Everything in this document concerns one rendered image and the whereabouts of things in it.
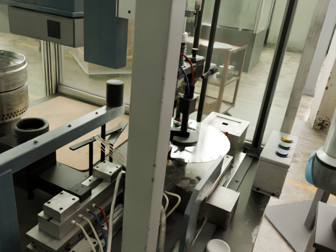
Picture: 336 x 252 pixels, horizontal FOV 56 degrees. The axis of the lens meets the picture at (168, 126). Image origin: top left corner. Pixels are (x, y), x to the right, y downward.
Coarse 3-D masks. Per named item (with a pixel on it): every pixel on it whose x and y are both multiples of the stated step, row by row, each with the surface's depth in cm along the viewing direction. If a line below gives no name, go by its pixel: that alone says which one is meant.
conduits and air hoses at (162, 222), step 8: (96, 136) 108; (104, 144) 103; (120, 176) 91; (168, 192) 90; (112, 200) 87; (112, 208) 86; (80, 216) 86; (96, 216) 87; (104, 216) 89; (112, 216) 85; (160, 216) 80; (160, 224) 78; (160, 232) 77; (88, 240) 81; (104, 240) 84; (160, 240) 76; (160, 248) 75
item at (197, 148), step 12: (180, 120) 124; (192, 120) 125; (204, 132) 116; (216, 132) 118; (180, 144) 106; (192, 144) 107; (204, 144) 108; (216, 144) 109; (228, 144) 110; (168, 156) 98; (180, 156) 99; (192, 156) 100; (204, 156) 101; (216, 156) 101
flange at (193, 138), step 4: (192, 132) 113; (176, 136) 109; (192, 136) 110; (196, 136) 111; (176, 140) 106; (180, 140) 107; (184, 140) 107; (188, 140) 107; (192, 140) 108; (196, 140) 108; (184, 144) 106; (188, 144) 107
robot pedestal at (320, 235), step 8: (320, 208) 116; (328, 208) 116; (320, 216) 112; (328, 216) 112; (320, 224) 108; (328, 224) 108; (312, 232) 120; (320, 232) 104; (328, 232) 104; (312, 240) 114; (320, 240) 101; (328, 240) 101; (312, 248) 109; (320, 248) 99; (328, 248) 98
